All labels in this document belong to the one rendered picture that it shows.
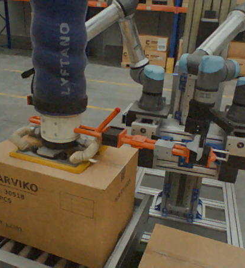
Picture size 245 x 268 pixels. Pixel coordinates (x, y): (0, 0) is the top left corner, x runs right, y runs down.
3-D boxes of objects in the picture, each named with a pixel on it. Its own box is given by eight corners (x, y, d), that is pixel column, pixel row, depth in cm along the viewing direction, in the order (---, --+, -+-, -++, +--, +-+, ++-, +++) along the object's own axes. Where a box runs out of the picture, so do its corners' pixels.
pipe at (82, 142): (11, 146, 131) (9, 134, 129) (45, 128, 153) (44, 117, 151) (81, 164, 121) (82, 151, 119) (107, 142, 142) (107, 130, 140)
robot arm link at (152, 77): (148, 94, 167) (150, 69, 162) (137, 87, 178) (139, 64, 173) (167, 93, 172) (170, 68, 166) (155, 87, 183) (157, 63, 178)
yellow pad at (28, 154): (8, 156, 131) (7, 145, 129) (23, 147, 140) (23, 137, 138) (79, 174, 120) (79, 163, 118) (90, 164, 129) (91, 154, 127)
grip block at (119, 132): (99, 145, 124) (100, 131, 121) (109, 136, 132) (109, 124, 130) (118, 149, 121) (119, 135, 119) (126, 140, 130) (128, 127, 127)
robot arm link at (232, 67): (216, 55, 117) (200, 57, 110) (244, 60, 110) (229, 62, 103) (212, 76, 120) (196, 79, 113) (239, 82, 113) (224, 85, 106)
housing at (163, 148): (152, 155, 118) (153, 144, 116) (157, 148, 124) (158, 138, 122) (170, 159, 116) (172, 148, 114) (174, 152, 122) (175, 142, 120)
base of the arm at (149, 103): (140, 101, 186) (141, 85, 183) (165, 104, 183) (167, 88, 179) (135, 109, 173) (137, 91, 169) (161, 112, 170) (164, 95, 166)
